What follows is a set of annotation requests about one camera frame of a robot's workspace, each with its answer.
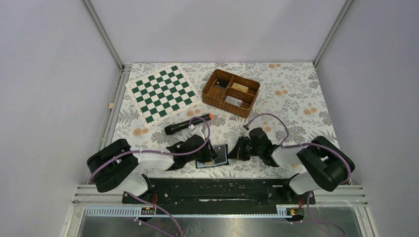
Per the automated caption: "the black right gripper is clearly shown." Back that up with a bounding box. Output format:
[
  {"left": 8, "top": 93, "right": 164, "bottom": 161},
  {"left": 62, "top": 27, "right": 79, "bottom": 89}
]
[{"left": 226, "top": 136, "right": 262, "bottom": 161}]

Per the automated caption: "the black VIP card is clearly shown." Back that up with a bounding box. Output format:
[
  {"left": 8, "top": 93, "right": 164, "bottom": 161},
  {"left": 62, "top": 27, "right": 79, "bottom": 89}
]
[{"left": 213, "top": 144, "right": 228, "bottom": 166}]

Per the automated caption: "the black leather card holder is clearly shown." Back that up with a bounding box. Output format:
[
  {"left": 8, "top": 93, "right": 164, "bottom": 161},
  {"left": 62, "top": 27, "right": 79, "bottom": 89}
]
[{"left": 196, "top": 147, "right": 229, "bottom": 169}]

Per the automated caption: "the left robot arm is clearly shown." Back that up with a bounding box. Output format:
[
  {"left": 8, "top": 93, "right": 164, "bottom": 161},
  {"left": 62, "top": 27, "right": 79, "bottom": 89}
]
[{"left": 86, "top": 135, "right": 218, "bottom": 203}]

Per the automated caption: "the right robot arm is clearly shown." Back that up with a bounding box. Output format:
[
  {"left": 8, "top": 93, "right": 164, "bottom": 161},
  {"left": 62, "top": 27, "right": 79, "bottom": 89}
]
[{"left": 227, "top": 128, "right": 355, "bottom": 203}]

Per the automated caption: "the white card in basket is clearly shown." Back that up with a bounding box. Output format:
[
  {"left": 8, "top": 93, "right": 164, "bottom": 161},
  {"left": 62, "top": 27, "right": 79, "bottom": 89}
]
[{"left": 224, "top": 96, "right": 242, "bottom": 107}]

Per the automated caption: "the tan card in basket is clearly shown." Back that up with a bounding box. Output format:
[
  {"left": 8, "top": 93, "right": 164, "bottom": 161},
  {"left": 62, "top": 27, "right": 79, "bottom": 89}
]
[{"left": 231, "top": 82, "right": 249, "bottom": 93}]

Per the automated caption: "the black flashlight orange tip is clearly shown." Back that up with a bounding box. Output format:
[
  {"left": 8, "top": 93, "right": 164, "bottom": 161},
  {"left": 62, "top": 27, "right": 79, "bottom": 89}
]
[{"left": 164, "top": 118, "right": 203, "bottom": 135}]

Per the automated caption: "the floral table mat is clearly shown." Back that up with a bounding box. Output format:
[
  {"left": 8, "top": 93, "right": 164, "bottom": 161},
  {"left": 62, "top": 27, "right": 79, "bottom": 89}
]
[{"left": 113, "top": 62, "right": 338, "bottom": 178}]

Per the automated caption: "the brown wicker divided basket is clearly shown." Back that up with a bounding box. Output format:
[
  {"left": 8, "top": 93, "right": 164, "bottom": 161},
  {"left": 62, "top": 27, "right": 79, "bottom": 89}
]
[{"left": 202, "top": 69, "right": 260, "bottom": 118}]

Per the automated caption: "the black item in basket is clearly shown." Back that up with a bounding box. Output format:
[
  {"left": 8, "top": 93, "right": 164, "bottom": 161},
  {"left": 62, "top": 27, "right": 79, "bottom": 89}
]
[{"left": 214, "top": 78, "right": 230, "bottom": 90}]

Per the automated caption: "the green white chessboard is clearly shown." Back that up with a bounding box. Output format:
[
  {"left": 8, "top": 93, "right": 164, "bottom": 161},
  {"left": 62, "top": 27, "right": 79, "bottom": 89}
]
[{"left": 126, "top": 64, "right": 202, "bottom": 128}]

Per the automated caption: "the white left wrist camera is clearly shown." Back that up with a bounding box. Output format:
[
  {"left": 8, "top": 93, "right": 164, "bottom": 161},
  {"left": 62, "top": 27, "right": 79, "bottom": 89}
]
[{"left": 189, "top": 125, "right": 205, "bottom": 139}]

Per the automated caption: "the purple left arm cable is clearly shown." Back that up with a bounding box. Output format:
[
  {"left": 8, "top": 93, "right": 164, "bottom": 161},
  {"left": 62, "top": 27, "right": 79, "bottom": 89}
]
[{"left": 89, "top": 116, "right": 211, "bottom": 237}]

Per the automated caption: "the aluminium slotted rail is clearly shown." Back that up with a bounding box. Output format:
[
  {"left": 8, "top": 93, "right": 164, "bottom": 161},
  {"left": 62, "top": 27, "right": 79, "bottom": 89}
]
[{"left": 73, "top": 185, "right": 368, "bottom": 218}]

